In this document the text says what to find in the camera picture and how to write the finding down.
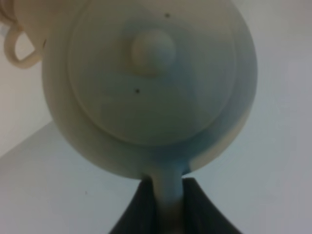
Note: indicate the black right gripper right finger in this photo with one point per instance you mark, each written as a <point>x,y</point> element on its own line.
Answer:
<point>201,216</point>

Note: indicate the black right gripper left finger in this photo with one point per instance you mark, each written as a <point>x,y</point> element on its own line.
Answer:
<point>140,217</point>

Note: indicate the beige ceramic teapot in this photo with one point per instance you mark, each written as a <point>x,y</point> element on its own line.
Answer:
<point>151,89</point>

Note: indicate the beige far teacup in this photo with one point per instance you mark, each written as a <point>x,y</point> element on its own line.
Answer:
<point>7,16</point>

